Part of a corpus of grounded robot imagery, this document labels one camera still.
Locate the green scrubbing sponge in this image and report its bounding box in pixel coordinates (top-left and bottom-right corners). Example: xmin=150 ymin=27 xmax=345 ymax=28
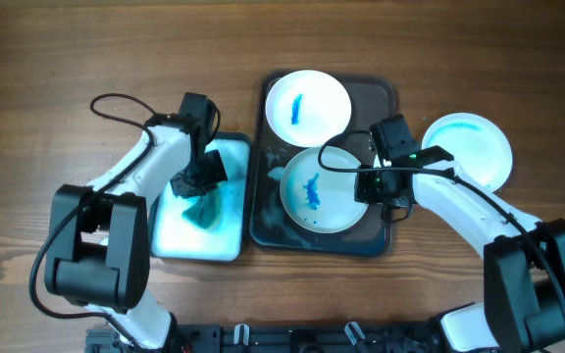
xmin=181 ymin=189 xmax=222 ymax=230

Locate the white plate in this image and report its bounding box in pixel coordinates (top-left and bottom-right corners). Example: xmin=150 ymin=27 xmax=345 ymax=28
xmin=422 ymin=113 xmax=513 ymax=191
xmin=265 ymin=70 xmax=352 ymax=147
xmin=280 ymin=147 xmax=368 ymax=233

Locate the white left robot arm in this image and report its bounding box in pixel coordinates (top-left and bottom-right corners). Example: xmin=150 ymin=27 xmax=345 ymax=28
xmin=28 ymin=93 xmax=228 ymax=352

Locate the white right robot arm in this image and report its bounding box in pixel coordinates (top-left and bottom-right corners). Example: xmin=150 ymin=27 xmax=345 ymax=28
xmin=355 ymin=113 xmax=565 ymax=352

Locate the dark brown serving tray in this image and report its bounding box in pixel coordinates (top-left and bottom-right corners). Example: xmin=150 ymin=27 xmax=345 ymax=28
xmin=245 ymin=70 xmax=398 ymax=258

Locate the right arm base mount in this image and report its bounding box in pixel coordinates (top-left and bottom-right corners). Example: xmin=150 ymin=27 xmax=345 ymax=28
xmin=437 ymin=302 xmax=500 ymax=353

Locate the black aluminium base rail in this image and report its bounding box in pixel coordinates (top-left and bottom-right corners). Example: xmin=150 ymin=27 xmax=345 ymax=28
xmin=84 ymin=321 xmax=460 ymax=353

